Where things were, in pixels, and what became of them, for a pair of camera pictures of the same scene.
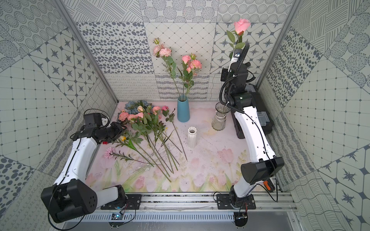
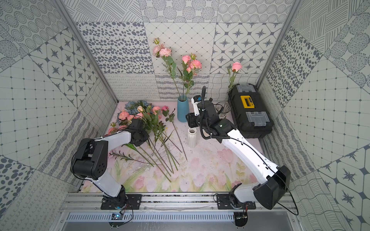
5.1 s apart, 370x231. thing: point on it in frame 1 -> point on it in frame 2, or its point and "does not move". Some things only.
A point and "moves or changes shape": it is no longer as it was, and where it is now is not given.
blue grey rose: x=131 y=106 does not move
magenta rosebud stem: x=170 y=117 does not move
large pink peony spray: x=124 y=116 does not move
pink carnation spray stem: x=160 y=50 does not move
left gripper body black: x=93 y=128 -> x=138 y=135
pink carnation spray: x=190 y=71 does not move
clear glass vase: x=218 y=122 does not move
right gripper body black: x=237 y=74 -> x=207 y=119
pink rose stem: x=240 y=26 moves or changes shape
